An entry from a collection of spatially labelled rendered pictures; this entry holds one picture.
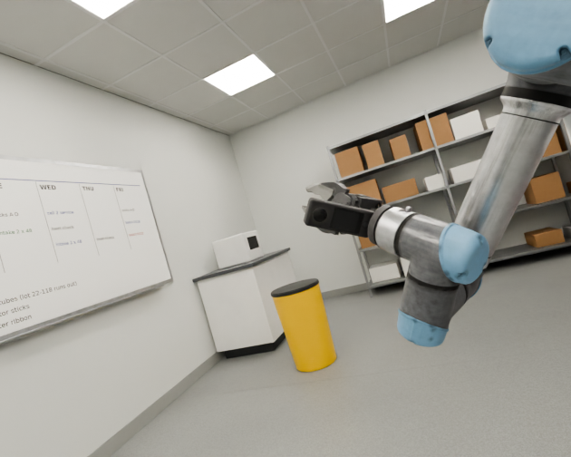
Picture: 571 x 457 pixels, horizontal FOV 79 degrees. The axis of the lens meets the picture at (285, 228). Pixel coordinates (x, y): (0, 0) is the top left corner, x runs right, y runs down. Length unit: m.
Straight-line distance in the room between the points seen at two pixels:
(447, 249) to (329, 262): 4.61
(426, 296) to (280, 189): 4.74
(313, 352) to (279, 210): 2.86
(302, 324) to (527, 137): 2.33
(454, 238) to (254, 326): 3.15
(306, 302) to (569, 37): 2.45
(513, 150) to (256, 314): 3.11
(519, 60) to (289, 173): 4.81
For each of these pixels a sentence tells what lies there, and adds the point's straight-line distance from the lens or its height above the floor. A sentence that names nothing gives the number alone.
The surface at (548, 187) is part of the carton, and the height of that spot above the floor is 0.77.
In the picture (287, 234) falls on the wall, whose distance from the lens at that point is 5.21.
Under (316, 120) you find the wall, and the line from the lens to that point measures 5.18.
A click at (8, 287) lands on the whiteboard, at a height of 1.23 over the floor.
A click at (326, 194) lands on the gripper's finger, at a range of 0.68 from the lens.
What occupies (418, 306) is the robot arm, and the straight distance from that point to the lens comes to 0.56.
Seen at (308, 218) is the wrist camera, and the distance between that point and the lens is 0.57.
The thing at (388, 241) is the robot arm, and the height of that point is 1.02.
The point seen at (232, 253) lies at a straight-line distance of 3.79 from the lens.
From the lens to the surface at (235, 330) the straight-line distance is 3.67.
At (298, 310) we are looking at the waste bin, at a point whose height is 0.49.
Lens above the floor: 1.08
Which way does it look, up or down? 1 degrees up
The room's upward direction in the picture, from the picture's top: 16 degrees counter-clockwise
